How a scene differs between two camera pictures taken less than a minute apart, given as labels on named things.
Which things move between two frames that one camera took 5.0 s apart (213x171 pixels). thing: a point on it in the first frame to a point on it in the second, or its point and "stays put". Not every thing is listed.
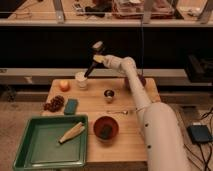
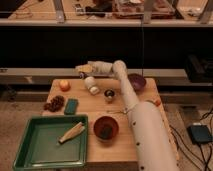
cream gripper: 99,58 to 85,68
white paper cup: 81,79 to 89,83
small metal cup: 109,94 stays put
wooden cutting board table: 115,127 stays put
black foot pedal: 199,134 stays put
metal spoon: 117,112 stays put
